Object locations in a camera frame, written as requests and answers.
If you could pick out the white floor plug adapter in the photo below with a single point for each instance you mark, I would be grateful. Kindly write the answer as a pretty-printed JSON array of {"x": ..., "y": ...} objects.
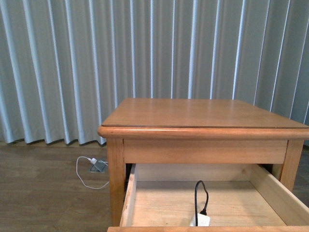
[{"x": 93, "y": 160}]

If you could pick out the wooden nightstand cabinet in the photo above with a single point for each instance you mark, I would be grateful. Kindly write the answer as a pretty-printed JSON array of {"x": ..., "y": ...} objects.
[{"x": 142, "y": 130}]

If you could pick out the wooden drawer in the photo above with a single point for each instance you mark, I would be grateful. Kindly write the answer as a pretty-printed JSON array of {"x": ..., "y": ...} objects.
[{"x": 237, "y": 198}]

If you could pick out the grey pleated curtain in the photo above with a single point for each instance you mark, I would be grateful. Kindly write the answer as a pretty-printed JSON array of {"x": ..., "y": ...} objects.
[{"x": 66, "y": 64}]

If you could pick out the metal floor outlet box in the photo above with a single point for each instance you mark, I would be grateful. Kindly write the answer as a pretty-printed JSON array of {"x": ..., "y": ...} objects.
[{"x": 99, "y": 167}]

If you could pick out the white charger block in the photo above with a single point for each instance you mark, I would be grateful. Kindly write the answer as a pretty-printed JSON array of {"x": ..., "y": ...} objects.
[{"x": 202, "y": 220}]

